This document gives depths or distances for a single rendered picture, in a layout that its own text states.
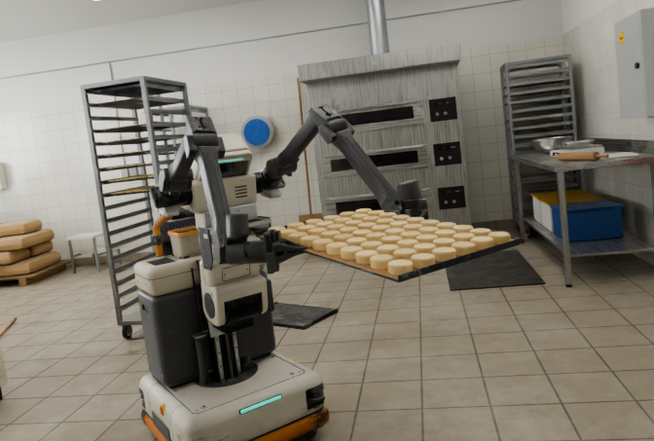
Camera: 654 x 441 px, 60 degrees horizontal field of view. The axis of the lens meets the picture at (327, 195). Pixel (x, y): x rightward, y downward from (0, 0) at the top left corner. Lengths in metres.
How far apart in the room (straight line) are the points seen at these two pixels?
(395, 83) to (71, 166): 4.43
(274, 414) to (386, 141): 3.81
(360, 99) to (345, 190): 0.93
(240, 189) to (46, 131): 6.17
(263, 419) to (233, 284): 0.55
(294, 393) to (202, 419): 0.39
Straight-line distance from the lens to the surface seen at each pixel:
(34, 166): 8.40
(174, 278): 2.48
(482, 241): 1.32
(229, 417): 2.35
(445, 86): 5.78
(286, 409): 2.47
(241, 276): 2.31
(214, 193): 1.60
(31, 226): 7.75
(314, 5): 7.03
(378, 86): 5.79
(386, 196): 1.83
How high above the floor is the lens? 1.24
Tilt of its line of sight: 5 degrees down
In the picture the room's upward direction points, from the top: 7 degrees counter-clockwise
